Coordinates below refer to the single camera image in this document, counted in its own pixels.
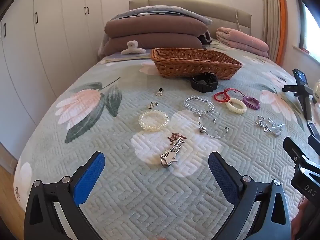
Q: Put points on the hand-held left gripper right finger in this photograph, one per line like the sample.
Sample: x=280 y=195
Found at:
x=222 y=177

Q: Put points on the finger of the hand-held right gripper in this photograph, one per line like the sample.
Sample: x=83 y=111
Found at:
x=293 y=150
x=315 y=142

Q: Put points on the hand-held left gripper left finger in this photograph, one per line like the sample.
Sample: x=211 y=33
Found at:
x=90 y=177

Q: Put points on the brown wicker basket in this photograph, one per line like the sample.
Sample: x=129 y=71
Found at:
x=192 y=61

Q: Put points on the person's right hand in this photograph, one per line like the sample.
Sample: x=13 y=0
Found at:
x=300 y=215

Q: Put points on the black flat device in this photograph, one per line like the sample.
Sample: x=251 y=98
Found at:
x=314 y=130

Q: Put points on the silver rhinestone hair clip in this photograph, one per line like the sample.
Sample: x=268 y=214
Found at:
x=268 y=126

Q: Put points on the black tripod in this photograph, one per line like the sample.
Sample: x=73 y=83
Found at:
x=306 y=92

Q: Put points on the silver bangle with charm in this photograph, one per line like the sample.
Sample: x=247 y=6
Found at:
x=203 y=128

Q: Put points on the white round object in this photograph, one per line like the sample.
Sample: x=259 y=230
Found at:
x=317 y=88

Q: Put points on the silver clip with brown tassel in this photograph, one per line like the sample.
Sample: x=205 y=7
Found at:
x=172 y=150

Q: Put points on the black wrist watch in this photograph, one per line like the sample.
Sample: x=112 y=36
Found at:
x=203 y=83

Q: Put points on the small silver black clip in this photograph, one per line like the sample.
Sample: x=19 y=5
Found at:
x=159 y=92

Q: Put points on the window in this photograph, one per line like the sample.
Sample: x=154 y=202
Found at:
x=311 y=27

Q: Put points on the folded pink quilt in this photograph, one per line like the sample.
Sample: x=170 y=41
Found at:
x=240 y=40

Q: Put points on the pale lilac sheet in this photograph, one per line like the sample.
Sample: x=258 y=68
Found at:
x=125 y=57

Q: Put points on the curtain with orange edge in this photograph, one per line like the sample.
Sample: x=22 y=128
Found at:
x=275 y=20

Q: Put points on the white wardrobe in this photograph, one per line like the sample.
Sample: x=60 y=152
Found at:
x=37 y=55

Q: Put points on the black cloth item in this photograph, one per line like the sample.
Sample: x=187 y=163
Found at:
x=206 y=37

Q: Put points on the brown pillow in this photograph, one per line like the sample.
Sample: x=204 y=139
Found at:
x=155 y=26
x=152 y=43

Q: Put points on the beige padded headboard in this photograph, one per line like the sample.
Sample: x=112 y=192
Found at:
x=225 y=13

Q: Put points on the folded grey blanket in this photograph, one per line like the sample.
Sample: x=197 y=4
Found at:
x=162 y=11

